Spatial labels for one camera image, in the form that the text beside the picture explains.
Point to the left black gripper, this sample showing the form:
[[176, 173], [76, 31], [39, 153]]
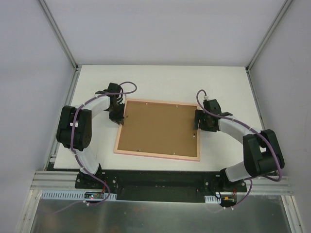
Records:
[[116, 115]]

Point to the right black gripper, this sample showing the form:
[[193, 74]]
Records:
[[198, 119]]

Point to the brown cardboard backing board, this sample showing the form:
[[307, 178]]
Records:
[[158, 126]]

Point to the pink picture frame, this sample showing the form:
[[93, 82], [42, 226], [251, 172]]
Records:
[[158, 155]]

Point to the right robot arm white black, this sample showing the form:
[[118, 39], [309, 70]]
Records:
[[262, 156]]

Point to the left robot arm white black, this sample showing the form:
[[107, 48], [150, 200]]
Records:
[[74, 130]]

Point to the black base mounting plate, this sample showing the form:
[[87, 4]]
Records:
[[163, 186]]

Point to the right white slotted cable duct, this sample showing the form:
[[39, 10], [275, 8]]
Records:
[[212, 200]]

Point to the white slotted cable duct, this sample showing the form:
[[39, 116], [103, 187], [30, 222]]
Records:
[[212, 200], [77, 195]]

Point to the left white slotted cable duct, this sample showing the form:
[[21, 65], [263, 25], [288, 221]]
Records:
[[77, 195]]

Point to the right aluminium corner post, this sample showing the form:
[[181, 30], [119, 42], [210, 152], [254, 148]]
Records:
[[272, 28]]

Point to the aluminium corner post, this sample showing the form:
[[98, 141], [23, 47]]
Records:
[[56, 30], [272, 28]]

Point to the left aluminium corner post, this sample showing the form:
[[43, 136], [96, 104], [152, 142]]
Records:
[[56, 30]]

